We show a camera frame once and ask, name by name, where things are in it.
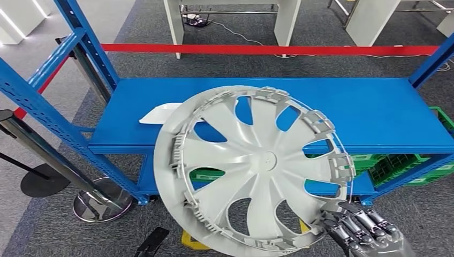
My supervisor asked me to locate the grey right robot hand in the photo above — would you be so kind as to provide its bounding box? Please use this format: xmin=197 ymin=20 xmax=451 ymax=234
xmin=314 ymin=201 xmax=418 ymax=257

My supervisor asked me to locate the silver grey wheel hubcap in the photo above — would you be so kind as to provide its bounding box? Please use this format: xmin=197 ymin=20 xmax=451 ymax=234
xmin=153 ymin=85 xmax=357 ymax=257

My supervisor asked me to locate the blue steel shelf rack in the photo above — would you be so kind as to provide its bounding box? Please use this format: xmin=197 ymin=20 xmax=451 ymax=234
xmin=0 ymin=0 xmax=454 ymax=207

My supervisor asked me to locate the white plastic trim part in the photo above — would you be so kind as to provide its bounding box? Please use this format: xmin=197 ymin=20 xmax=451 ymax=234
xmin=139 ymin=102 xmax=207 ymax=125

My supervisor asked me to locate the red barrier belt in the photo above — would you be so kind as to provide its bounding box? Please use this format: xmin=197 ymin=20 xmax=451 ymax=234
xmin=13 ymin=55 xmax=70 ymax=120
xmin=101 ymin=43 xmax=441 ymax=57

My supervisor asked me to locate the white table with metal bar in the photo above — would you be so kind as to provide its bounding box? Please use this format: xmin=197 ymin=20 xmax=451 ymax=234
xmin=163 ymin=0 xmax=302 ymax=59

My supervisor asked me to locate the power strip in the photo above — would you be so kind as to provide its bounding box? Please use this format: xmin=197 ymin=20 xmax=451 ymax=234
xmin=183 ymin=13 xmax=214 ymax=28

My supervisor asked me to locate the white cable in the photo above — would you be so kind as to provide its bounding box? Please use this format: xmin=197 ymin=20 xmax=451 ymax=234
xmin=344 ymin=44 xmax=430 ymax=58
xmin=211 ymin=21 xmax=316 ymax=58

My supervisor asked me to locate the white table with metal frame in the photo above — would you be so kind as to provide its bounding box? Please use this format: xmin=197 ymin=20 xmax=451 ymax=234
xmin=328 ymin=0 xmax=454 ymax=48

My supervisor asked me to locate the chrome stanchion post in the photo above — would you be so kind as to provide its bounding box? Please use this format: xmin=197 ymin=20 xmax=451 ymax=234
xmin=0 ymin=109 xmax=135 ymax=224
xmin=55 ymin=35 xmax=112 ymax=105

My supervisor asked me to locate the black stanchion post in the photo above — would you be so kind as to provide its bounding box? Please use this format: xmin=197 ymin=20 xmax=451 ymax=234
xmin=0 ymin=152 xmax=71 ymax=198

